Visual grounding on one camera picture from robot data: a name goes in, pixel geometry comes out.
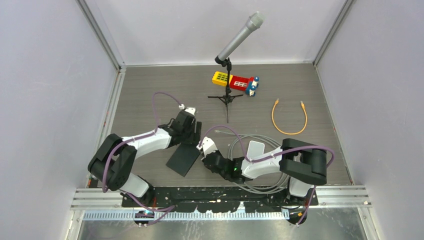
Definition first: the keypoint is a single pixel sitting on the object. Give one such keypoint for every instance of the colourful toy block vehicle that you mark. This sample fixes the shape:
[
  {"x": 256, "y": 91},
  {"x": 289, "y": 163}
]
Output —
[{"x": 246, "y": 85}]

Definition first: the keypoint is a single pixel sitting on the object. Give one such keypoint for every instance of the black network switch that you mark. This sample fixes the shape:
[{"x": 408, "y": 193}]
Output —
[{"x": 182, "y": 160}]

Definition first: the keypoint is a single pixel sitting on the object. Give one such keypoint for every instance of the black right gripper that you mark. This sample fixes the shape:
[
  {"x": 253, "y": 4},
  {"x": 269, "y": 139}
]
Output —
[{"x": 216, "y": 152}]

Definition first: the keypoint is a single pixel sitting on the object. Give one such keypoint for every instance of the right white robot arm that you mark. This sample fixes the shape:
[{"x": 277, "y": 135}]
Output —
[{"x": 304, "y": 164}]

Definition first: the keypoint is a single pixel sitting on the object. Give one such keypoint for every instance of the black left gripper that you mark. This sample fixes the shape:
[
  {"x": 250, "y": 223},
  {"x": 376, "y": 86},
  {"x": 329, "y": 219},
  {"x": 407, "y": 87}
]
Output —
[{"x": 191, "y": 140}]

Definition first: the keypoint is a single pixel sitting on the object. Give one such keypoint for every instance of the white network switch box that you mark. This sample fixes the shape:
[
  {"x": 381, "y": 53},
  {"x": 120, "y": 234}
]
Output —
[{"x": 255, "y": 149}]

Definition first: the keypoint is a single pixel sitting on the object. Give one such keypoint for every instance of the black microphone tripod stand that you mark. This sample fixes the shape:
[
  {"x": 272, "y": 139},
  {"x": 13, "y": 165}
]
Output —
[{"x": 227, "y": 98}]

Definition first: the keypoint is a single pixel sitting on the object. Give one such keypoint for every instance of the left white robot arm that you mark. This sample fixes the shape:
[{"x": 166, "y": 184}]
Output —
[{"x": 113, "y": 162}]

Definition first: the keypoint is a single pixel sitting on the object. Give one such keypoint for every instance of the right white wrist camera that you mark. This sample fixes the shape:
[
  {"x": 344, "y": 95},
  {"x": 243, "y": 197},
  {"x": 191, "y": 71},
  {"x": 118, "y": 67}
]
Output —
[{"x": 206, "y": 147}]

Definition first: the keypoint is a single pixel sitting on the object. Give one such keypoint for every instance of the slotted cable duct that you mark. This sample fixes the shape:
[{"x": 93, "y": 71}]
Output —
[{"x": 139, "y": 214}]

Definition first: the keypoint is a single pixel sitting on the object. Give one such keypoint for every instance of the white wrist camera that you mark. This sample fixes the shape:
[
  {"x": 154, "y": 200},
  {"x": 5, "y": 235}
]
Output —
[
  {"x": 190, "y": 110},
  {"x": 206, "y": 147}
]

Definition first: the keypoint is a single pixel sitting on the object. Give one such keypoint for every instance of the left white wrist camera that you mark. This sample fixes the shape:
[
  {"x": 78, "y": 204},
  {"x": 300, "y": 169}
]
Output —
[{"x": 190, "y": 110}]

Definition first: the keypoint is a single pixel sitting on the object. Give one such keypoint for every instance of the grey handheld microphone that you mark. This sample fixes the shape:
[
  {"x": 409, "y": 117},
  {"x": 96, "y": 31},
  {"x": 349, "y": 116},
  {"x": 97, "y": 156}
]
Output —
[{"x": 252, "y": 24}]

